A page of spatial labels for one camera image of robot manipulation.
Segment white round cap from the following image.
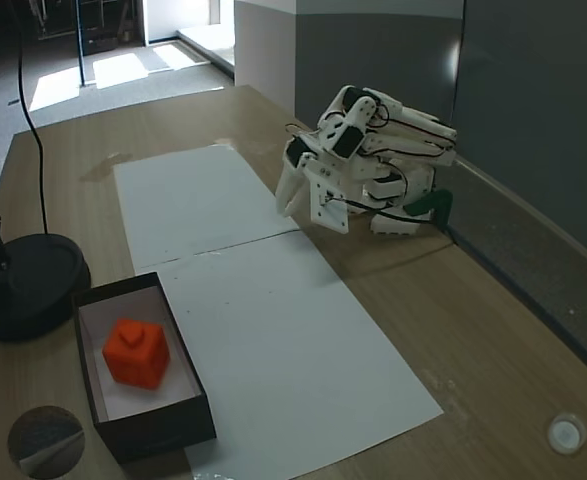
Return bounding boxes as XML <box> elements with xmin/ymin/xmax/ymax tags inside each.
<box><xmin>545</xmin><ymin>411</ymin><xmax>587</xmax><ymax>455</ymax></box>

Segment black desk lamp stand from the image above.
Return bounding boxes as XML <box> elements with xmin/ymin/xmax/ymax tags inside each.
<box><xmin>0</xmin><ymin>149</ymin><xmax>92</xmax><ymax>344</ymax></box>

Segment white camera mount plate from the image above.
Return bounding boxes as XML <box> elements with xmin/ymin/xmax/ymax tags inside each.
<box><xmin>308</xmin><ymin>167</ymin><xmax>351</xmax><ymax>235</ymax></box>

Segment dark vertical pole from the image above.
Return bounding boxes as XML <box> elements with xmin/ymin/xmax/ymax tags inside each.
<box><xmin>74</xmin><ymin>0</ymin><xmax>88</xmax><ymax>87</ymax></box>

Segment orange cube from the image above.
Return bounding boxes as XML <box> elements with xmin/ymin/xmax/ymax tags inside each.
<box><xmin>101</xmin><ymin>317</ymin><xmax>171</xmax><ymax>391</ymax></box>

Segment black hanging power cable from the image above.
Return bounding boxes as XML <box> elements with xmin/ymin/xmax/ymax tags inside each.
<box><xmin>16</xmin><ymin>0</ymin><xmax>50</xmax><ymax>236</ymax></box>

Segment white paper sheet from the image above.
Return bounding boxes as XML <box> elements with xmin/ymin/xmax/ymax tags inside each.
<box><xmin>155</xmin><ymin>232</ymin><xmax>445</xmax><ymax>480</ymax></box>
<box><xmin>112</xmin><ymin>144</ymin><xmax>302</xmax><ymax>269</ymax></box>

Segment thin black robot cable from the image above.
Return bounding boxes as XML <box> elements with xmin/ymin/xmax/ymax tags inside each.
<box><xmin>322</xmin><ymin>196</ymin><xmax>457</xmax><ymax>244</ymax></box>

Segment brown cardboard box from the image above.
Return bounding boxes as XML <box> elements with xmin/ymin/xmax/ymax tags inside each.
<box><xmin>72</xmin><ymin>271</ymin><xmax>218</xmax><ymax>466</ymax></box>

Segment round table cable hole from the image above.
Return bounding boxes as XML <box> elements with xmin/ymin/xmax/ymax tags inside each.
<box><xmin>6</xmin><ymin>405</ymin><xmax>87</xmax><ymax>480</ymax></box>

